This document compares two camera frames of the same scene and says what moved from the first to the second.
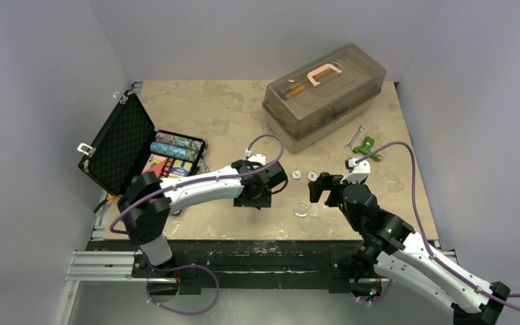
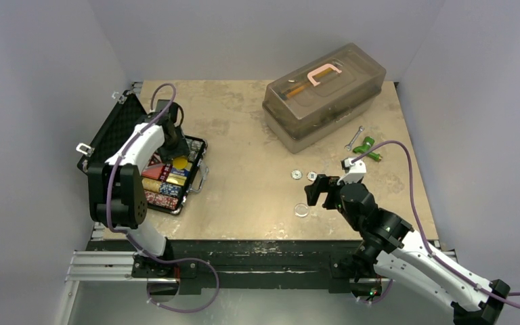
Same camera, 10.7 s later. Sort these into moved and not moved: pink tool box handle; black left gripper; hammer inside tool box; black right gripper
Moved: black left gripper
Not moved: hammer inside tool box; black right gripper; pink tool box handle
